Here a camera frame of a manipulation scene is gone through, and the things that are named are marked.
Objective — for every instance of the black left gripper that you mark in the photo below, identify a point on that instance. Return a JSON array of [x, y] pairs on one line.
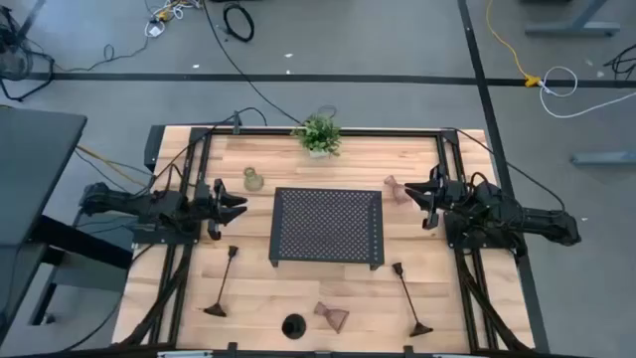
[[216, 214]]

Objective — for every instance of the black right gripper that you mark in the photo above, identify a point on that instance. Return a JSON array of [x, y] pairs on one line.
[[434, 204]]

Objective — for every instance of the pink glass candle holder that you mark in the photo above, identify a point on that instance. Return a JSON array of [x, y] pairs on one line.
[[399, 193]]

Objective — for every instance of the green glass candle holder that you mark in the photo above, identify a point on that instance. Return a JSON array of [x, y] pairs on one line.
[[253, 183]]

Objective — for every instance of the black dome-base candle holder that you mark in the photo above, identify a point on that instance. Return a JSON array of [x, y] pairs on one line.
[[293, 328]]

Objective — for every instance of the brown glass candle holder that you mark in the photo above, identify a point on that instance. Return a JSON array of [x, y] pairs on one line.
[[335, 317]]

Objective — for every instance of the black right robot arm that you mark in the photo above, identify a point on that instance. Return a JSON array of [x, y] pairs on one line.
[[526, 219]]

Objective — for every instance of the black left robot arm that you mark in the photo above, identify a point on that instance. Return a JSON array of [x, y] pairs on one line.
[[159, 204]]

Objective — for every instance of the black perforated metal shelf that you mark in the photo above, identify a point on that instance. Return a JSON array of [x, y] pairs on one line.
[[328, 224]]

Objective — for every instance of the green potted plant white pot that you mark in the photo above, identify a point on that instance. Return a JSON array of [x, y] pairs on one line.
[[318, 134]]

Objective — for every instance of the grey desk foot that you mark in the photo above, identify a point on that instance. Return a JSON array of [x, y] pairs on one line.
[[571, 29], [606, 158]]

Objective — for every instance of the dark grey desk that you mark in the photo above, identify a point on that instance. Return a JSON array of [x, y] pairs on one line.
[[35, 164]]

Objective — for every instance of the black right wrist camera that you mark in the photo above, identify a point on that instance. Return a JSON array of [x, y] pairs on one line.
[[453, 193]]

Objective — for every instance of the black aluminium table frame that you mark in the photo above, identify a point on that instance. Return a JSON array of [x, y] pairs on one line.
[[387, 132]]

